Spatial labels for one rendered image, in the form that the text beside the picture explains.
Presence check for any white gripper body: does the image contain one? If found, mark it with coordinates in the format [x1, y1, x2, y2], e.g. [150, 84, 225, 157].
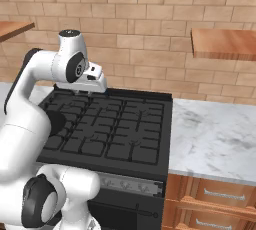
[54, 72, 109, 95]

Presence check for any black stove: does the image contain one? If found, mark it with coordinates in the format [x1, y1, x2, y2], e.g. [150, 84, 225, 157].
[35, 85, 174, 230]

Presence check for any silver stove knob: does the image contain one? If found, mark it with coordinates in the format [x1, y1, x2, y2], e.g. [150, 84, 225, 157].
[139, 182, 152, 194]
[120, 180, 133, 191]
[101, 178, 114, 189]

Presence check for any black oven door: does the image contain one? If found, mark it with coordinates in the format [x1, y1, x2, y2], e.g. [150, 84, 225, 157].
[87, 197, 165, 230]

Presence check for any wooden drawer front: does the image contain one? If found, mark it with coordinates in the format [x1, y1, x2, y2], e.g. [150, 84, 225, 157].
[195, 177, 256, 209]
[187, 211, 256, 230]

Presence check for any wooden wall shelf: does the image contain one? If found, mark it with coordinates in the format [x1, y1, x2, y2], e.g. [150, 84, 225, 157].
[0, 20, 36, 44]
[190, 27, 256, 63]

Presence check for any black oven door handle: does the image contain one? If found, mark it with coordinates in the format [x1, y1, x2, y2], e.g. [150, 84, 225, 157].
[87, 200, 160, 219]

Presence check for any silver drawer handle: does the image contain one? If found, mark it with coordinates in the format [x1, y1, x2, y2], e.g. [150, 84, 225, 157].
[203, 188, 247, 202]
[195, 218, 234, 230]

